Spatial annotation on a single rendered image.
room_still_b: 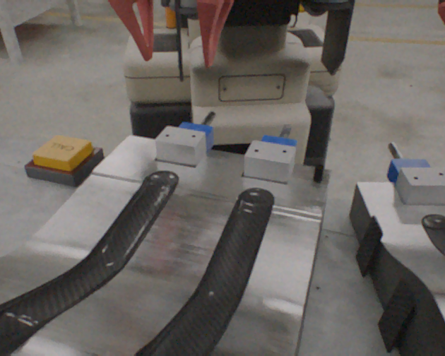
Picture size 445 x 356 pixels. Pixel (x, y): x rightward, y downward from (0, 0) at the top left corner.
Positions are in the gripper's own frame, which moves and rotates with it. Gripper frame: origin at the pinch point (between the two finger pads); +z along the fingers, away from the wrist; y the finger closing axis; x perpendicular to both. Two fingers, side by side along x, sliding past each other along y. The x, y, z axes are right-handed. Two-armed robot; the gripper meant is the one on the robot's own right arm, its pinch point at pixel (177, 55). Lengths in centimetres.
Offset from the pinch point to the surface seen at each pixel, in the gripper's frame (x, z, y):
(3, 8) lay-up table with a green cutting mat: 209, 59, -213
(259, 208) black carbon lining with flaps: -6.6, 12.9, 10.9
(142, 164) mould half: -3.6, 12.1, -3.9
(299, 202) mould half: -5.1, 12.3, 14.8
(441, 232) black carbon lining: -0.4, 16.5, 29.4
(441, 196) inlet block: 3.7, 14.6, 29.3
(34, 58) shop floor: 222, 96, -211
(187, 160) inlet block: -2.1, 11.5, 1.2
